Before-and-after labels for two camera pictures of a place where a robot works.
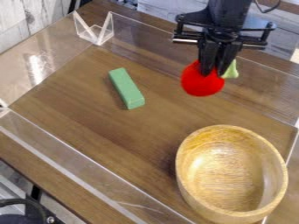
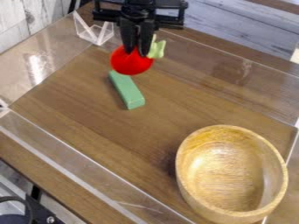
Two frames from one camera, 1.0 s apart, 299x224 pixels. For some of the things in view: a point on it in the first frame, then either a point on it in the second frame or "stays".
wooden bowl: x=231 y=173 stays
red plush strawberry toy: x=196 y=83 → x=131 y=63
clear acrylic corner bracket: x=95 y=34 stays
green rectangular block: x=131 y=94 stays
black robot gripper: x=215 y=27 → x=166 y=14
